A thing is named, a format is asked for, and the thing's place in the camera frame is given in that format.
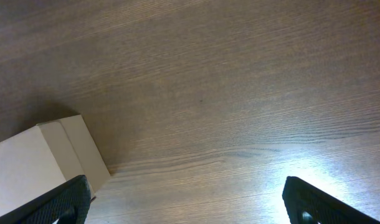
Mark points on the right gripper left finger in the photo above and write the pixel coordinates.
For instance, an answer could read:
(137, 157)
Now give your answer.
(68, 203)

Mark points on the cardboard box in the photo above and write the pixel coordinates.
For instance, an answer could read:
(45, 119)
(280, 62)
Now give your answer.
(45, 156)

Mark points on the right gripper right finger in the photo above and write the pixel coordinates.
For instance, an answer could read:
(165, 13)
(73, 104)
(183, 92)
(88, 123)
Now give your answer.
(307, 204)

